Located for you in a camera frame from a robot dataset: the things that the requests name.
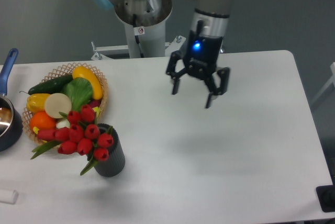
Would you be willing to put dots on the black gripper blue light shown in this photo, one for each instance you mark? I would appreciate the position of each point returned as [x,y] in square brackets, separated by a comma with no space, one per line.
[202,54]

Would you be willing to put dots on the red tulip bouquet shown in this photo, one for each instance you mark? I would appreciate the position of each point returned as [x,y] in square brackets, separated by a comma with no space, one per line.
[84,136]

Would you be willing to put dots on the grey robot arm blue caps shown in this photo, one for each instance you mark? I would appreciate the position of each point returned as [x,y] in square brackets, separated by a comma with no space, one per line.
[144,22]

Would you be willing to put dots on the dark grey ribbed vase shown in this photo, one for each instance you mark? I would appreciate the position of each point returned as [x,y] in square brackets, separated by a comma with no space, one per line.
[112,159]

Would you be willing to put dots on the purple vegetable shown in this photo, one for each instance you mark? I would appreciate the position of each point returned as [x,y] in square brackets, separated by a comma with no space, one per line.
[95,103]

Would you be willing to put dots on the yellow squash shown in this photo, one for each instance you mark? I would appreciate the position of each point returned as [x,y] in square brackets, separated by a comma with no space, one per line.
[87,74]

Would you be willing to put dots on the green leafy vegetable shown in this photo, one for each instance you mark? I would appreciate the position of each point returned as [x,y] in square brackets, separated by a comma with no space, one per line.
[79,91]

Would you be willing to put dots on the woven wicker basket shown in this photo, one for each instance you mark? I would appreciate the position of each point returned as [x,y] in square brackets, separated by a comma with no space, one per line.
[67,69]

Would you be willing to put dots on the green cucumber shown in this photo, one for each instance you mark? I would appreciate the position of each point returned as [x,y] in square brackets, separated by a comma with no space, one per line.
[51,86]

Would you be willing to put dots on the cream round disc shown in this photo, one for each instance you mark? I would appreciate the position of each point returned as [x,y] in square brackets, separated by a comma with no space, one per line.
[57,103]

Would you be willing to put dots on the white garlic bulb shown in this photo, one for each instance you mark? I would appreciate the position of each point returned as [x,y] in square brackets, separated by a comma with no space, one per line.
[61,123]

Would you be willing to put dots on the orange fruit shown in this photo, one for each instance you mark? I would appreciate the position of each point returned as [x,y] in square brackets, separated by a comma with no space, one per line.
[42,120]

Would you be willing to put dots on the yellow bell pepper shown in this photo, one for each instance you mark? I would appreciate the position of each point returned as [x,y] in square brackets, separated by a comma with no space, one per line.
[35,102]

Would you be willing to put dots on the yellow banana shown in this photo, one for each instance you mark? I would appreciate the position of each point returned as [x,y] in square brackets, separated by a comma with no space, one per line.
[35,130]

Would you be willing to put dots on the black device table corner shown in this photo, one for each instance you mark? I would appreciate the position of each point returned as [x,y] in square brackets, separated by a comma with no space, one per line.
[326,197]

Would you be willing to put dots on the white cylinder object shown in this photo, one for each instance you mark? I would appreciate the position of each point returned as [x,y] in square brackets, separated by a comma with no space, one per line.
[8,196]

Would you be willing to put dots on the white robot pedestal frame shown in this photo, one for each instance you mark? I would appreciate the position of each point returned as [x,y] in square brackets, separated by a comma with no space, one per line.
[142,42]

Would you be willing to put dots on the white chair frame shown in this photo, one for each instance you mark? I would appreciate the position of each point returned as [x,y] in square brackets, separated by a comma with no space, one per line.
[324,92]

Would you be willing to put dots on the dark pot blue handle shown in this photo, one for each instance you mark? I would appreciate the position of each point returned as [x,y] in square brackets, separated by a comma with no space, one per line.
[11,122]

